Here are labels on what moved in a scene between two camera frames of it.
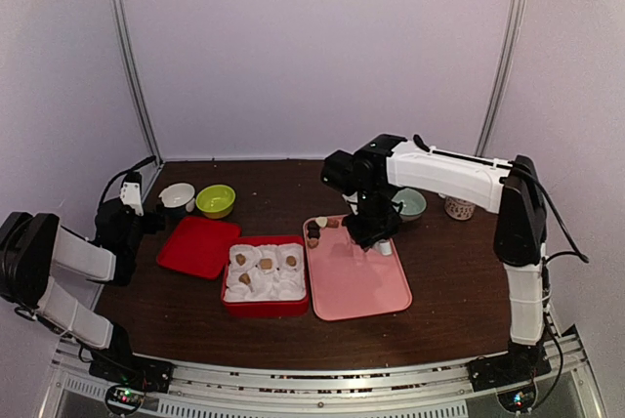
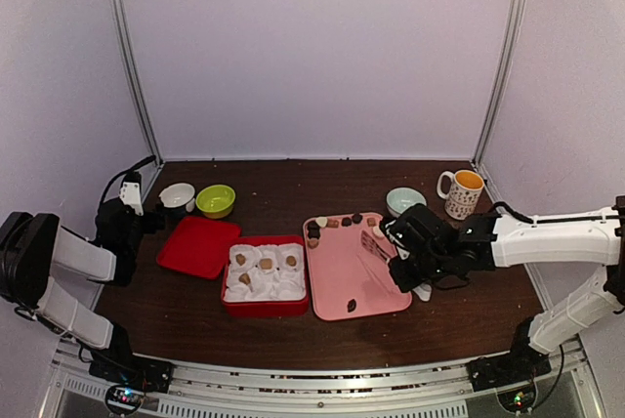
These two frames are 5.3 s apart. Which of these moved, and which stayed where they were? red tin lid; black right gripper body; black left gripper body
Moved: black right gripper body
Stayed: red tin lid; black left gripper body
